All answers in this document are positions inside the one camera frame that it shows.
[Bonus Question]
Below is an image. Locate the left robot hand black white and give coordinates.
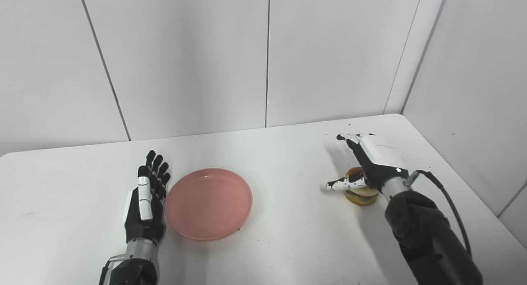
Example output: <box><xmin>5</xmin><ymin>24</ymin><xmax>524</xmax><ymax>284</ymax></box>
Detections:
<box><xmin>124</xmin><ymin>150</ymin><xmax>171</xmax><ymax>244</ymax></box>

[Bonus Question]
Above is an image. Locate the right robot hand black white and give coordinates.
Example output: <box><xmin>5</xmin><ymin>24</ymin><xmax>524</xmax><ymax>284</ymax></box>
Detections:
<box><xmin>326</xmin><ymin>133</ymin><xmax>410</xmax><ymax>194</ymax></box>

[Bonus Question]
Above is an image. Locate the toy hamburger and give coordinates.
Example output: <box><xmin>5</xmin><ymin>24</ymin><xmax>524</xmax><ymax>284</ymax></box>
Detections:
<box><xmin>344</xmin><ymin>166</ymin><xmax>379</xmax><ymax>206</ymax></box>

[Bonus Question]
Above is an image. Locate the pink plastic plate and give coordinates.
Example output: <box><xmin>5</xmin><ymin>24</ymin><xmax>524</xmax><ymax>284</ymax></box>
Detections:
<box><xmin>166</xmin><ymin>168</ymin><xmax>254</xmax><ymax>241</ymax></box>

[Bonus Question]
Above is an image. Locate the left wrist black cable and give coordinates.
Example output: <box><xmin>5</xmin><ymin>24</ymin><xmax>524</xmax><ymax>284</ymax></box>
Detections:
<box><xmin>99</xmin><ymin>254</ymin><xmax>125</xmax><ymax>285</ymax></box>

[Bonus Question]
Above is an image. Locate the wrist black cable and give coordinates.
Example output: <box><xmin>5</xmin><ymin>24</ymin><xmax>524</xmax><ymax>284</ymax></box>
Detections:
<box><xmin>403</xmin><ymin>170</ymin><xmax>473</xmax><ymax>257</ymax></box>
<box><xmin>99</xmin><ymin>254</ymin><xmax>125</xmax><ymax>285</ymax></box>

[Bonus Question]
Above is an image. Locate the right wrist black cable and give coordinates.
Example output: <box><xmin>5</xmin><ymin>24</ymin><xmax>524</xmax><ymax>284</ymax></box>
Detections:
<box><xmin>403</xmin><ymin>170</ymin><xmax>473</xmax><ymax>257</ymax></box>

